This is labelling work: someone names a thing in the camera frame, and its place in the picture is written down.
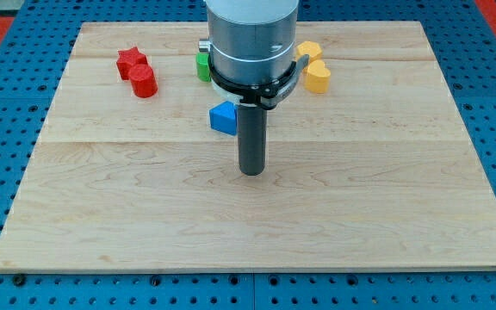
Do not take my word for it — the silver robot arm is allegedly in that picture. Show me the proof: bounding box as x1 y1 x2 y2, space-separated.
206 0 299 97

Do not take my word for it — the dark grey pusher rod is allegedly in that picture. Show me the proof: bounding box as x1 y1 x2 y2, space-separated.
237 105 267 176

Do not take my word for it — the blue triangular block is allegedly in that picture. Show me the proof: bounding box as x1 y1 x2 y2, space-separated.
208 102 237 136

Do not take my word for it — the yellow heart block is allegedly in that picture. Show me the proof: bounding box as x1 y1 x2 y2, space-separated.
304 59 331 94

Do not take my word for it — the green block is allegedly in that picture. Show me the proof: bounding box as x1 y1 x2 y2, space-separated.
195 53 211 82

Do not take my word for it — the yellow hexagon block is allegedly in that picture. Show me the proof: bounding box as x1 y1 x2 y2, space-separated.
295 40 323 63

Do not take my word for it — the red cylinder block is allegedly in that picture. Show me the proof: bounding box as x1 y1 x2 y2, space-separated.
128 64 158 98

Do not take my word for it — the light wooden board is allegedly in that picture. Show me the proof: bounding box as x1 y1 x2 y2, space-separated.
0 22 496 274

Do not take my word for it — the red star block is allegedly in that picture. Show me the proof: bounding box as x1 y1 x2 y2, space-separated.
116 46 148 80

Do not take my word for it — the black clamp ring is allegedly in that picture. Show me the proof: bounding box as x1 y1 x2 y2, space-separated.
207 54 310 111

